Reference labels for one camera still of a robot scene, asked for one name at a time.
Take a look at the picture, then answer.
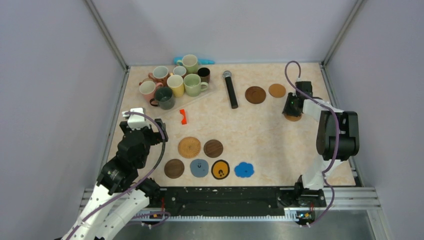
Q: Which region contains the orange black smiley coaster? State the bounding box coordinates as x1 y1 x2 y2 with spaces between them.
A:
211 159 230 180

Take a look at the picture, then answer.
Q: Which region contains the dark wooden round coaster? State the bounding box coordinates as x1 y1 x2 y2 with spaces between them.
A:
245 86 267 104

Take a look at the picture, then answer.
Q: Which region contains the grey smiley silicone coaster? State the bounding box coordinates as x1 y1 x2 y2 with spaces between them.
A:
189 158 209 178

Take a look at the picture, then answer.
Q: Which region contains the light brown round coaster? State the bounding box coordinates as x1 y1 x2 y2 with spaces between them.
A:
268 83 287 98

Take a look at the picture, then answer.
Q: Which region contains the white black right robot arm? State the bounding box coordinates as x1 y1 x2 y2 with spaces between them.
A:
282 81 360 206

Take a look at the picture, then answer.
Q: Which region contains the dark walnut round coaster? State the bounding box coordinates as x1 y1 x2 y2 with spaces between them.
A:
203 139 224 158

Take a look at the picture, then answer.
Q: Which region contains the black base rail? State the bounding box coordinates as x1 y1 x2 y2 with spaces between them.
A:
149 186 327 217

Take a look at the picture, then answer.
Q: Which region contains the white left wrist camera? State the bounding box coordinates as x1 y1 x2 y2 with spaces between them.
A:
122 107 149 130

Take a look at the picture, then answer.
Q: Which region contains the dark green mug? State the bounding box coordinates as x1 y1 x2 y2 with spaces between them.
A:
149 86 176 110

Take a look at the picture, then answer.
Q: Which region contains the sage green mug back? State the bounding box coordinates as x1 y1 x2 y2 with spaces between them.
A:
176 54 199 74

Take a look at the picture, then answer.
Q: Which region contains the yellow mug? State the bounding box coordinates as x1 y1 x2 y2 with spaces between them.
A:
166 75 185 98

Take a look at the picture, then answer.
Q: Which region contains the dark brown mug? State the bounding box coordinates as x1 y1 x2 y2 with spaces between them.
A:
197 67 211 83

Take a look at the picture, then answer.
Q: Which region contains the orange plastic piece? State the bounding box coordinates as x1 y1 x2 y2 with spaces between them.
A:
179 109 188 125

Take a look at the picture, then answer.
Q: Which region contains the blue cloud shaped coaster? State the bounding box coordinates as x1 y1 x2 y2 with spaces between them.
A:
234 162 255 178

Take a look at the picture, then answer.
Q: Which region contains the tan wooden round coaster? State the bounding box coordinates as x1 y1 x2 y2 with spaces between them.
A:
284 114 302 122

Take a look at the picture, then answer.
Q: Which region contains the black handheld microphone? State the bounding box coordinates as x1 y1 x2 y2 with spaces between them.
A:
222 70 239 109

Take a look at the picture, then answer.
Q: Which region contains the light green mug front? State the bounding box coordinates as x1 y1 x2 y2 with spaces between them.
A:
183 73 209 97

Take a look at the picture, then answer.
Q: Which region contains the brown mug white interior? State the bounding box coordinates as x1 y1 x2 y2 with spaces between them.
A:
148 66 171 87

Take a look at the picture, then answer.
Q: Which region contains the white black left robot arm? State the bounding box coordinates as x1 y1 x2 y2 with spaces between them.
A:
62 118 169 240

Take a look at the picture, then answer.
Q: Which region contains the pink mug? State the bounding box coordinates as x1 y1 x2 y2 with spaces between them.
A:
138 80 164 103

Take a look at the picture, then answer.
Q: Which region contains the light blue plastic object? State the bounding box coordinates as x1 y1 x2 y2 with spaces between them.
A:
173 56 215 65

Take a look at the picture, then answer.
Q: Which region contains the small grey blue mug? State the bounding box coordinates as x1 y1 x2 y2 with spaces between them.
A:
172 66 188 78

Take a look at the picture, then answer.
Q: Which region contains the walnut grooved round coaster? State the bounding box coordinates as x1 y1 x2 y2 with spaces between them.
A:
164 159 185 179

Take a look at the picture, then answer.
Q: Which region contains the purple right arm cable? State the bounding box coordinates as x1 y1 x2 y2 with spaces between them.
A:
284 60 341 227

